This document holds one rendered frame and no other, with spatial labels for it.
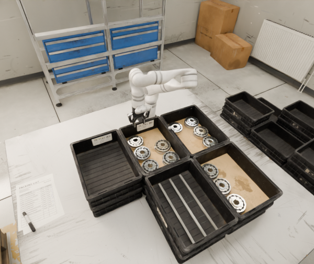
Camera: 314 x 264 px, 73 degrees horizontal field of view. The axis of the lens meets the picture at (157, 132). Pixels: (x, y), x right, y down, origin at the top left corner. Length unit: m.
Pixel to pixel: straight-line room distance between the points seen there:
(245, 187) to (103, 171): 0.82
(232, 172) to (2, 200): 2.03
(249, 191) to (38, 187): 1.24
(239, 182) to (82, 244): 0.91
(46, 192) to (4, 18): 2.67
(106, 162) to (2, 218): 1.30
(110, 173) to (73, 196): 0.27
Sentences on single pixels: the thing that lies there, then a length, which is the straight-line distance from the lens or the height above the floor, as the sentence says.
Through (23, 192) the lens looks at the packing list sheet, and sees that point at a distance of 1.53.
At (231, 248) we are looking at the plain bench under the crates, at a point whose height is 0.70.
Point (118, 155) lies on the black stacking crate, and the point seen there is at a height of 0.83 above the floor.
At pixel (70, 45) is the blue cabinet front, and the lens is 2.92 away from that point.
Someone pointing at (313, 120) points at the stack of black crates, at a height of 0.49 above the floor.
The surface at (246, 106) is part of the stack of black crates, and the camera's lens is 2.48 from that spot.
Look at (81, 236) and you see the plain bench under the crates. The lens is 1.29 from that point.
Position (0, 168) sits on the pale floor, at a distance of 2.74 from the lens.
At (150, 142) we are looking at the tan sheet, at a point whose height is 0.83.
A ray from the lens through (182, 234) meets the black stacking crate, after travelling 1.12.
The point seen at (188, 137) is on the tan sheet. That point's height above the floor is 0.83.
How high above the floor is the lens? 1.88
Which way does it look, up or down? 46 degrees down
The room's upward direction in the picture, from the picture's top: 3 degrees clockwise
